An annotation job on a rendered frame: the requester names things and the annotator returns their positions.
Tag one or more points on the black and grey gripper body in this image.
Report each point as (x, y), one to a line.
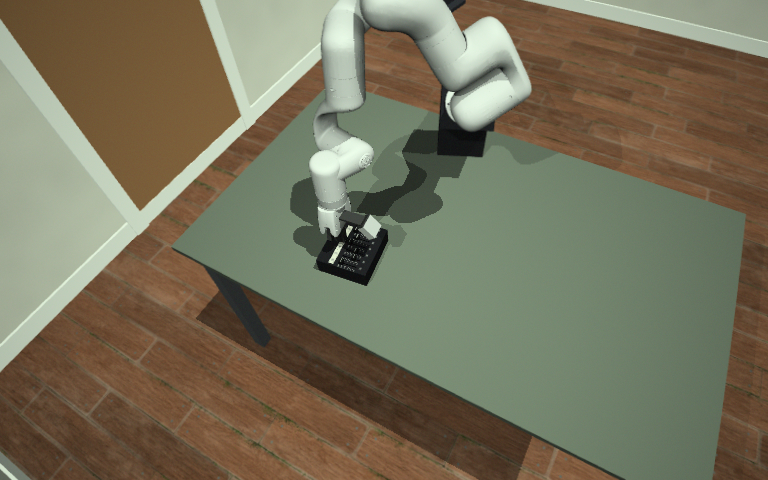
(330, 218)

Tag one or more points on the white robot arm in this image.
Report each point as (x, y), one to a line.
(459, 60)

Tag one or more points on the black lighting desk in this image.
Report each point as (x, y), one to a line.
(358, 267)

